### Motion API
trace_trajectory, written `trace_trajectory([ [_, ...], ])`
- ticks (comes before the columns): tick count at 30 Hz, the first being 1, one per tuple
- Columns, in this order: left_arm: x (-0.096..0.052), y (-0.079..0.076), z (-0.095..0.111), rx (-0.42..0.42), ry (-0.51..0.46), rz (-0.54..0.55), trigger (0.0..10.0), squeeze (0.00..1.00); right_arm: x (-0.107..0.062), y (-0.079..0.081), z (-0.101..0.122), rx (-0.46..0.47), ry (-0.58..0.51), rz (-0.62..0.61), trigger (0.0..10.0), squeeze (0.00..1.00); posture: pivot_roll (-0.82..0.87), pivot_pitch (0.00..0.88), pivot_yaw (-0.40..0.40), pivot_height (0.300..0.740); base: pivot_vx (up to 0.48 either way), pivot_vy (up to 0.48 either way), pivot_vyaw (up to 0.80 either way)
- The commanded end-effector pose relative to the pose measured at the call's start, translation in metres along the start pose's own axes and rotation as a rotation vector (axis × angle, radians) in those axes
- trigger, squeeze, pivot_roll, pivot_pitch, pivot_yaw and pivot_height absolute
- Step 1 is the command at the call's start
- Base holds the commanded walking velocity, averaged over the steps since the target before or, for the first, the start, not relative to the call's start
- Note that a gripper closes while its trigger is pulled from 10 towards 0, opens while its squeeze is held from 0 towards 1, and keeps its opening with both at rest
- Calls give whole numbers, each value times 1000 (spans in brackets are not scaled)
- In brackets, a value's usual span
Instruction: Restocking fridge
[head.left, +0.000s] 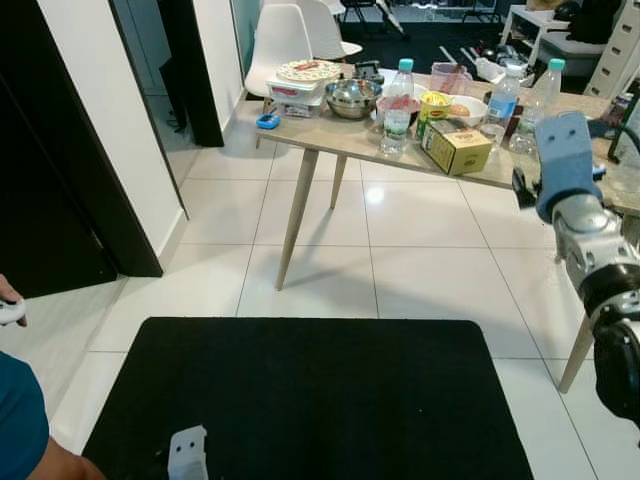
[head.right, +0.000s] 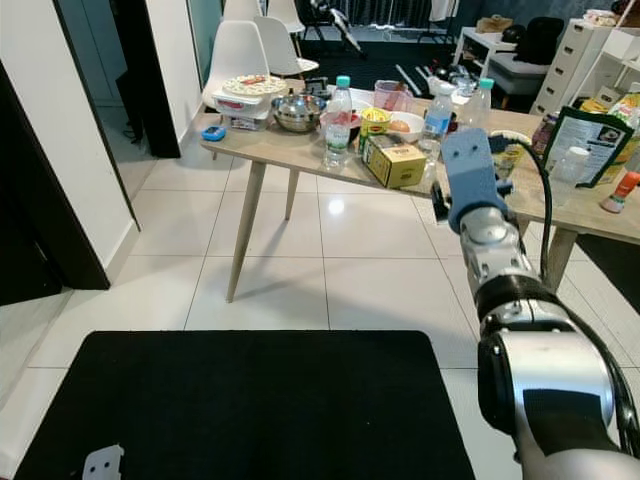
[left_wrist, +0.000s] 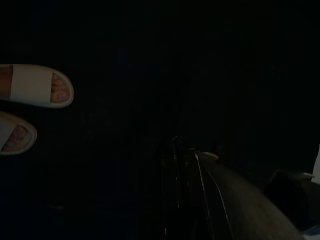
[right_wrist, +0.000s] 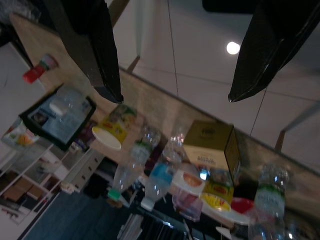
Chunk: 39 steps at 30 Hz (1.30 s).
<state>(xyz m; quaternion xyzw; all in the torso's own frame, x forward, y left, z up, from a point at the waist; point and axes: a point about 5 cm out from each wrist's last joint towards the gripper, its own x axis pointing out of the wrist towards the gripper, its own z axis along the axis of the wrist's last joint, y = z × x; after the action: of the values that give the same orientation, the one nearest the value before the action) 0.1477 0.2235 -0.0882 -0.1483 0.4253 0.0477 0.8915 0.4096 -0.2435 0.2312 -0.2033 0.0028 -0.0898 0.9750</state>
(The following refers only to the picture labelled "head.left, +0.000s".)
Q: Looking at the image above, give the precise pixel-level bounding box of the steel mixing bowl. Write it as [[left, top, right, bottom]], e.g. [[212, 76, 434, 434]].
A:
[[325, 78, 384, 121]]

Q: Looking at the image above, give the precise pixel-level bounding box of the wide black door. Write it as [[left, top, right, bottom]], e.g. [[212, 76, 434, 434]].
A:
[[0, 0, 164, 298]]

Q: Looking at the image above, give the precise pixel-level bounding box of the yellow cardboard tea box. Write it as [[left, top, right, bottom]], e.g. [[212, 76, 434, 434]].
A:
[[420, 120, 494, 177]]

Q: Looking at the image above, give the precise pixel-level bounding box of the patterned round plate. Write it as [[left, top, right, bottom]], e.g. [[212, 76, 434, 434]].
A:
[[277, 60, 344, 83]]

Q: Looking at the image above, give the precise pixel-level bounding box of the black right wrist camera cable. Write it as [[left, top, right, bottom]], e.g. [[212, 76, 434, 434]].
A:
[[590, 95, 640, 166]]

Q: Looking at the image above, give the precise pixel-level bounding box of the water bottle blue label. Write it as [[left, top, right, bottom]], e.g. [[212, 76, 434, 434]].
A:
[[482, 65, 526, 146]]

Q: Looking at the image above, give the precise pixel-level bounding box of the wooden table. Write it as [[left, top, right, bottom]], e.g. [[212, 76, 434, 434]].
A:
[[236, 70, 640, 394]]

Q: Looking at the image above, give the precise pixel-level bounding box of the narrow black door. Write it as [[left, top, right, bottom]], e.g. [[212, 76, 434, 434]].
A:
[[155, 0, 226, 148]]

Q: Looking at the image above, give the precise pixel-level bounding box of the black backpack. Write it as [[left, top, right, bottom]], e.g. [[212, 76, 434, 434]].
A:
[[565, 0, 623, 46]]

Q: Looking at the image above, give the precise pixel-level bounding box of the pink plastic container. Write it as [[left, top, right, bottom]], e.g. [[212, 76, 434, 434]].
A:
[[430, 62, 473, 98]]

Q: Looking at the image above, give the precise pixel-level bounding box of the water bottle white label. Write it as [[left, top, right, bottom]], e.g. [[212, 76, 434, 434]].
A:
[[381, 58, 416, 156]]

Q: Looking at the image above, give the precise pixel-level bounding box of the white drawer unit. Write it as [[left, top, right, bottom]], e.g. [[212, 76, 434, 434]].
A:
[[585, 0, 640, 99]]

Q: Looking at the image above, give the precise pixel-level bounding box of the white desk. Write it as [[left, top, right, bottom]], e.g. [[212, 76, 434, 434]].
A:
[[500, 5, 561, 66]]

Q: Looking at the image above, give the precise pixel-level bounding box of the clear water bottle teal cap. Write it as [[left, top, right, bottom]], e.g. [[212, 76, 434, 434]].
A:
[[512, 58, 566, 156]]

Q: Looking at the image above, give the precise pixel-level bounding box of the yellow instant noodle cup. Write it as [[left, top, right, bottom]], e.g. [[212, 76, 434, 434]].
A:
[[417, 90, 453, 141]]

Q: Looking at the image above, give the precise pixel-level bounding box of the white bowl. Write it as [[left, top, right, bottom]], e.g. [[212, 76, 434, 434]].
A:
[[445, 95, 489, 128]]

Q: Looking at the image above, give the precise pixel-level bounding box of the white plastic chair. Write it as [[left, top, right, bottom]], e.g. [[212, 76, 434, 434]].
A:
[[245, 3, 316, 98], [295, 0, 363, 61]]

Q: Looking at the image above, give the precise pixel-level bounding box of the person's teal shirt torso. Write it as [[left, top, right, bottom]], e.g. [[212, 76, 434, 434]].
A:
[[0, 350, 51, 480]]

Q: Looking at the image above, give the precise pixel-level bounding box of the white plastic container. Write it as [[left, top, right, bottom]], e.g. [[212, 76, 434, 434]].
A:
[[266, 78, 329, 119]]

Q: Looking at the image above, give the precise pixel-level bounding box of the black rug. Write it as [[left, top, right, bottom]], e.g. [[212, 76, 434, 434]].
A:
[[82, 318, 534, 480]]

